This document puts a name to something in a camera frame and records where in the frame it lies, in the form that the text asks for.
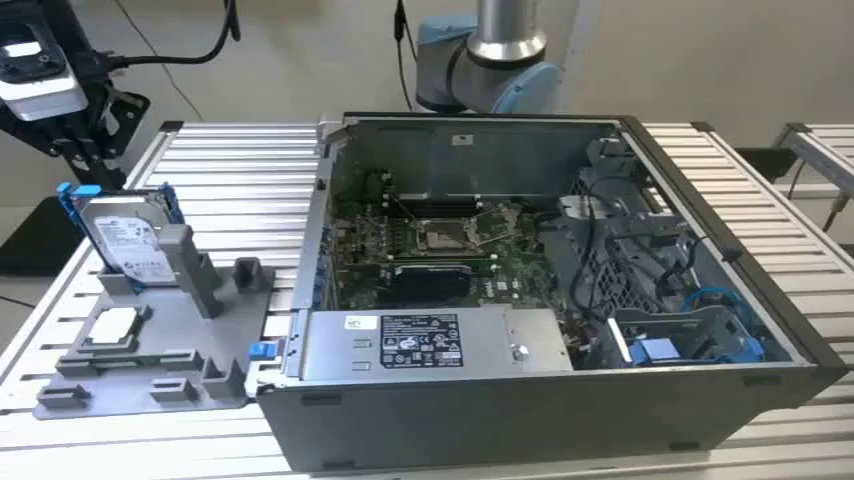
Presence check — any hard disk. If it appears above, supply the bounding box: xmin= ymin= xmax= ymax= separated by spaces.
xmin=56 ymin=182 xmax=185 ymax=294

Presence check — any grey disk bay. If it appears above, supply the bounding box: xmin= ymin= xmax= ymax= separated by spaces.
xmin=610 ymin=304 xmax=762 ymax=366

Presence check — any black floor stand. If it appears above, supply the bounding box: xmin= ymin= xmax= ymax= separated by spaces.
xmin=0 ymin=195 xmax=88 ymax=276

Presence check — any silver CPU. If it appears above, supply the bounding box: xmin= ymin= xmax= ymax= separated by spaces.
xmin=89 ymin=307 xmax=145 ymax=346

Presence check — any grey plastic parts rack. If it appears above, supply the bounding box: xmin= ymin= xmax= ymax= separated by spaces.
xmin=31 ymin=223 xmax=279 ymax=416

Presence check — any black RAM slot row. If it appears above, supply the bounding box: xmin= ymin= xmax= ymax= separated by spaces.
xmin=392 ymin=192 xmax=483 ymax=211

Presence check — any green RAM stick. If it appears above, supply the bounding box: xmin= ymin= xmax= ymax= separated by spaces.
xmin=63 ymin=352 xmax=196 ymax=365

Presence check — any CPU socket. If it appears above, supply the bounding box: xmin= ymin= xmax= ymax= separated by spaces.
xmin=414 ymin=217 xmax=479 ymax=251

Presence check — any black expansion slot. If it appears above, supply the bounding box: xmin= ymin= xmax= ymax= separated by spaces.
xmin=390 ymin=253 xmax=499 ymax=264

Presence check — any black heatsink shroud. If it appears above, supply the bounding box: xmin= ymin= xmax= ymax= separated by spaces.
xmin=390 ymin=263 xmax=475 ymax=305

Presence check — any metal socket cover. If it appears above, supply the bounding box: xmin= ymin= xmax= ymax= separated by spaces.
xmin=470 ymin=207 xmax=522 ymax=241

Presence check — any silver power supply unit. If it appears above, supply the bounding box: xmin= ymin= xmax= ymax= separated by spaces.
xmin=296 ymin=307 xmax=575 ymax=379

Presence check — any green motherboard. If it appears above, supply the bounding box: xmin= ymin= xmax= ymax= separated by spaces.
xmin=330 ymin=197 xmax=568 ymax=309

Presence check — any grey metal drive cage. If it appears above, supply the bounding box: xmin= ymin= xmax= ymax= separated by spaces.
xmin=539 ymin=137 xmax=735 ymax=321

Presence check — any dark grey PC case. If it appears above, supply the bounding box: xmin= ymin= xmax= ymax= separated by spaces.
xmin=256 ymin=110 xmax=850 ymax=474

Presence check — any blue carrier in bay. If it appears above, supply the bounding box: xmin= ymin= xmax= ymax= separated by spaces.
xmin=630 ymin=339 xmax=682 ymax=362

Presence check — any black box under table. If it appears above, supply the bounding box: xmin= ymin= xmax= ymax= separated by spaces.
xmin=733 ymin=147 xmax=799 ymax=186

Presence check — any metal slat side table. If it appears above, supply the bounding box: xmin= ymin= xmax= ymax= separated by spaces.
xmin=773 ymin=122 xmax=854 ymax=201

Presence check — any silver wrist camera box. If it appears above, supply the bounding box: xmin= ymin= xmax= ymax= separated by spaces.
xmin=0 ymin=24 xmax=89 ymax=122

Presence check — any thick black camera cable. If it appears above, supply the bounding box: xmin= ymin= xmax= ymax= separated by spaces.
xmin=92 ymin=29 xmax=235 ymax=69

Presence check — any thin black wall cable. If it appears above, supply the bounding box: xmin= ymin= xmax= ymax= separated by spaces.
xmin=143 ymin=62 xmax=203 ymax=122

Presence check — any hanging black cable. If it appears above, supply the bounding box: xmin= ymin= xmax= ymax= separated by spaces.
xmin=392 ymin=0 xmax=419 ymax=109

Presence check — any thin wire locking lever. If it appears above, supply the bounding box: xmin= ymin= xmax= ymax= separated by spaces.
xmin=388 ymin=192 xmax=422 ymax=224

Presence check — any long black wire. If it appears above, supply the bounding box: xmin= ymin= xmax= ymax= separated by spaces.
xmin=570 ymin=172 xmax=642 ymax=321

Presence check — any short black wire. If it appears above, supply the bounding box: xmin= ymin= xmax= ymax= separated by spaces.
xmin=656 ymin=234 xmax=713 ymax=296

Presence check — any light blue wire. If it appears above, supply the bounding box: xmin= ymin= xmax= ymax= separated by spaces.
xmin=683 ymin=284 xmax=753 ymax=326

